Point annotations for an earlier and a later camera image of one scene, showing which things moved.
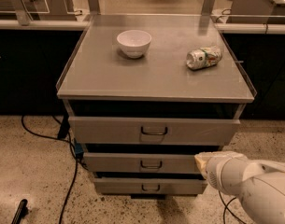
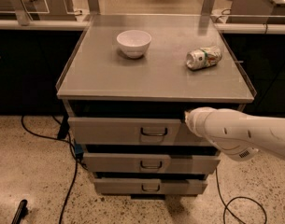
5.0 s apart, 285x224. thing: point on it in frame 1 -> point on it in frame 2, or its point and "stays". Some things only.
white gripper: [219, 169] -> [195, 119]
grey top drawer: [152, 132] stays
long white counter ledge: [232, 28] stays
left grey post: [20, 7] stays
